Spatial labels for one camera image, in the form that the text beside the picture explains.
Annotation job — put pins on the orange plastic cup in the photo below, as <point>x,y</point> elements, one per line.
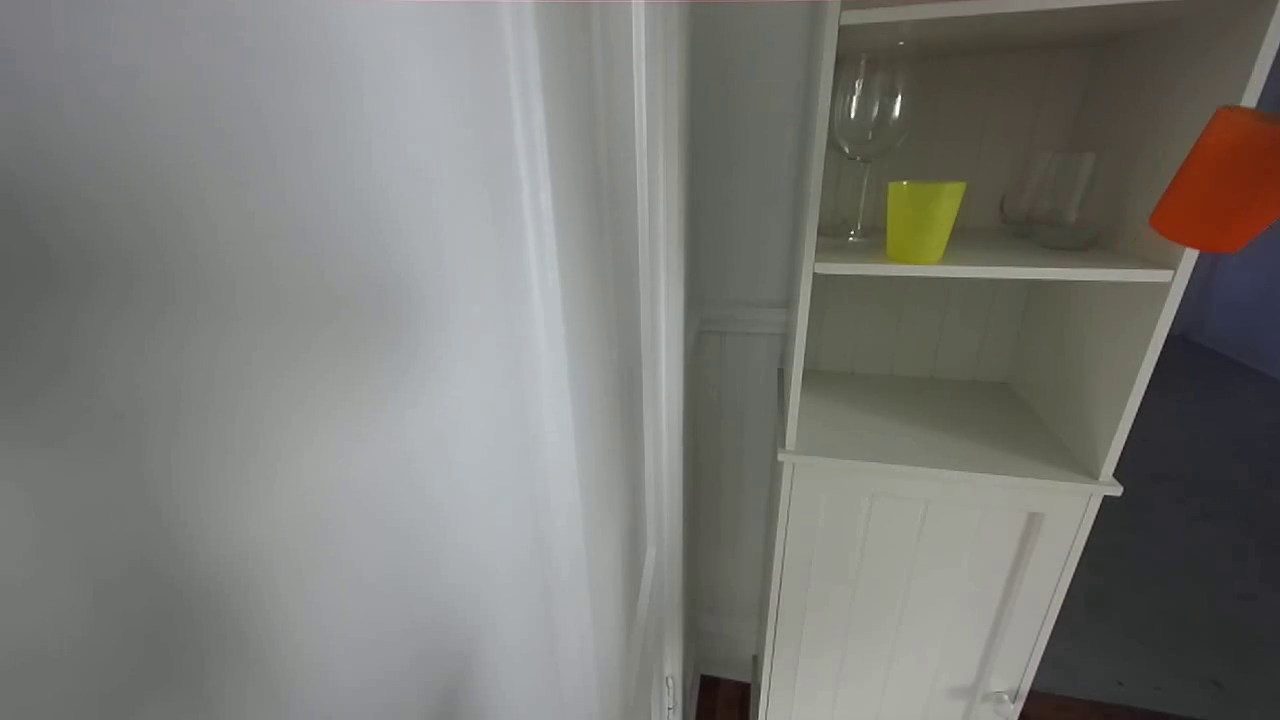
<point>1220,181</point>

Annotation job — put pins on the yellow plastic cup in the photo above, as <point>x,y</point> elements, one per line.
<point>921,222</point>

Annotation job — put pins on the white wooden shelf cabinet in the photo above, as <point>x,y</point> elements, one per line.
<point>954,425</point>

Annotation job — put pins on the white blurred foreground panel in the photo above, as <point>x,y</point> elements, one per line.
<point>305,361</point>

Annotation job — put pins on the white cabinet door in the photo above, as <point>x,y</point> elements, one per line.
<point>882,603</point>

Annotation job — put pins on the clear stemmed wine glass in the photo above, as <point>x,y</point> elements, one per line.
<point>868,107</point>

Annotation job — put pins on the clear stemless glass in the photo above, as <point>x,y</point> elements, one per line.
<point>1052,202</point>

